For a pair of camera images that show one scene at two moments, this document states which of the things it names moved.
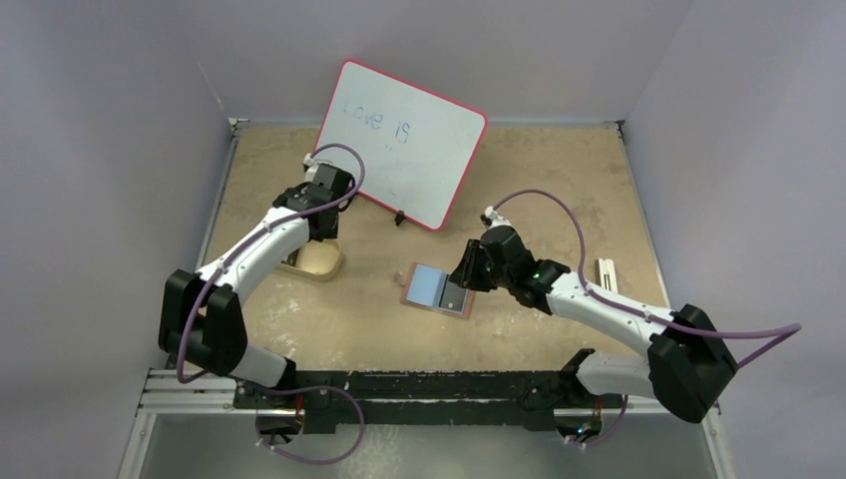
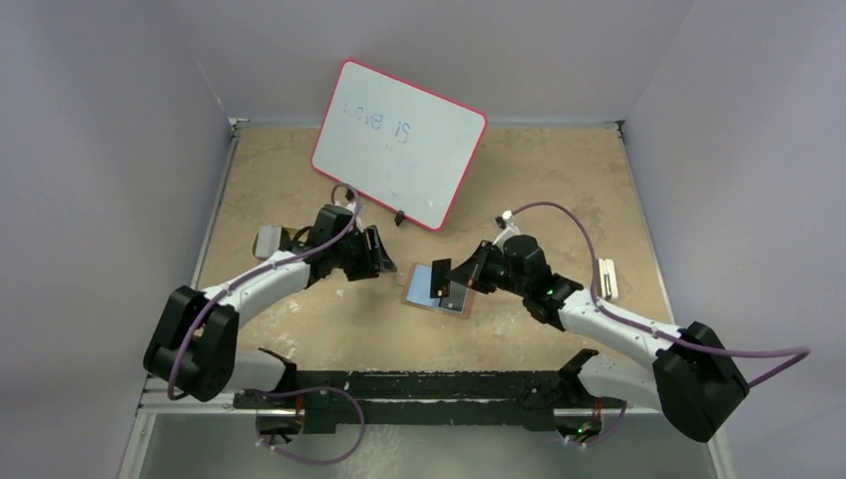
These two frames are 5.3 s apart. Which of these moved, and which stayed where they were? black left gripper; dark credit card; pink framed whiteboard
Moved: black left gripper
Stayed: dark credit card; pink framed whiteboard
